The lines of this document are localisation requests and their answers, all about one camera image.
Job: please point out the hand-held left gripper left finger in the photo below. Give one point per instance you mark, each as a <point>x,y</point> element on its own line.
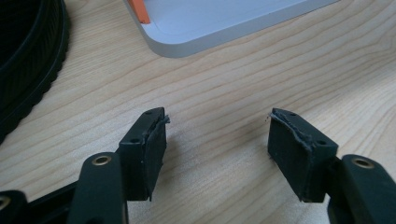
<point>141,155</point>

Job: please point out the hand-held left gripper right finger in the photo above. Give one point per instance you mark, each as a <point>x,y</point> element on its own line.
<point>299,155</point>

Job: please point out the black ribbed round object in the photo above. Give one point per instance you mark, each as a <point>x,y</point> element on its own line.
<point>25,62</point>

